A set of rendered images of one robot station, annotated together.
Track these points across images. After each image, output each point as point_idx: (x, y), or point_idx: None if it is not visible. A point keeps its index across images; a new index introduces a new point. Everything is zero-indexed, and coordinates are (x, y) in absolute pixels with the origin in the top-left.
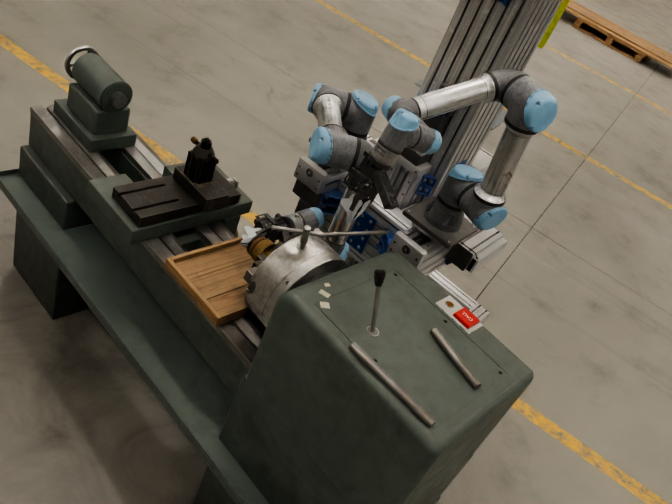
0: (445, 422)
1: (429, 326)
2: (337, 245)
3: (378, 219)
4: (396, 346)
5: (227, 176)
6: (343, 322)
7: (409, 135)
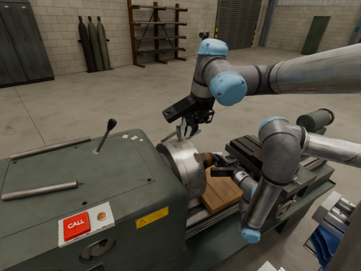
0: (7, 168)
1: (85, 186)
2: (244, 219)
3: None
4: (79, 159)
5: (304, 182)
6: (109, 140)
7: (198, 59)
